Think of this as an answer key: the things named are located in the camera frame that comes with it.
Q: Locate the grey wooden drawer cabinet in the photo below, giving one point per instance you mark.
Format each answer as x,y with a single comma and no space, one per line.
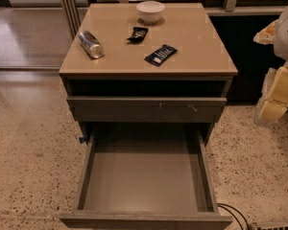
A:
201,68

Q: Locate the open grey middle drawer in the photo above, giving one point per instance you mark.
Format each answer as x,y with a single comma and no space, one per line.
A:
146,184

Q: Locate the silver metal can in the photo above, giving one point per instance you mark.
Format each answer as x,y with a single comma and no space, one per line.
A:
91,45

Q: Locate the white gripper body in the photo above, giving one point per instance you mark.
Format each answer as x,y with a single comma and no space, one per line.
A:
276,33

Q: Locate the dark blue rxbar wrapper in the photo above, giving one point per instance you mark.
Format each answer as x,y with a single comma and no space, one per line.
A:
160,55

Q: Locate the white ceramic bowl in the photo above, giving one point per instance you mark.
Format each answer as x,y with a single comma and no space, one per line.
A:
150,11

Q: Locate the closed grey top drawer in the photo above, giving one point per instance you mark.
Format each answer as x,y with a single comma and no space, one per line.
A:
146,109

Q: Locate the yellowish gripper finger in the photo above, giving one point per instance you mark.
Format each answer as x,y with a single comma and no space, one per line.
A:
278,93
267,113

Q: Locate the small black snack packet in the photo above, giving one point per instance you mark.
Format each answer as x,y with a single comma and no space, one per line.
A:
138,34

